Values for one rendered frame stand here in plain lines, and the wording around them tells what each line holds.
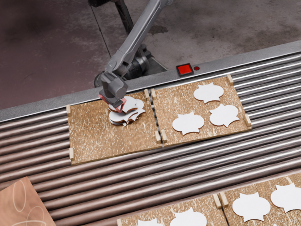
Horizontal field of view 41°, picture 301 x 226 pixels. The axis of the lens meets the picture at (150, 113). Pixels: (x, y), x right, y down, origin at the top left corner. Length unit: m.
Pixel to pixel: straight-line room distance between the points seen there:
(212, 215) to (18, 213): 0.74
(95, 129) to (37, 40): 2.30
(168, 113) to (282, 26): 2.26
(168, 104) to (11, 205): 0.85
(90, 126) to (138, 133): 0.24
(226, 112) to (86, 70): 1.94
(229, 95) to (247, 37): 1.86
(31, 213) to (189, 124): 0.78
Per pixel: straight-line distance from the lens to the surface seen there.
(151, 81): 2.11
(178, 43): 3.74
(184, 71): 2.13
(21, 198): 1.68
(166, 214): 1.64
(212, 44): 3.73
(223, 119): 1.89
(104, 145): 1.85
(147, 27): 1.70
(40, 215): 1.62
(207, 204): 1.66
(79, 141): 1.89
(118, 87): 1.66
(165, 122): 1.89
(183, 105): 1.96
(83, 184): 1.78
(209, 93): 1.99
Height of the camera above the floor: 2.40
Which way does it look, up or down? 49 degrees down
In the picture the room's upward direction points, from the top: 7 degrees counter-clockwise
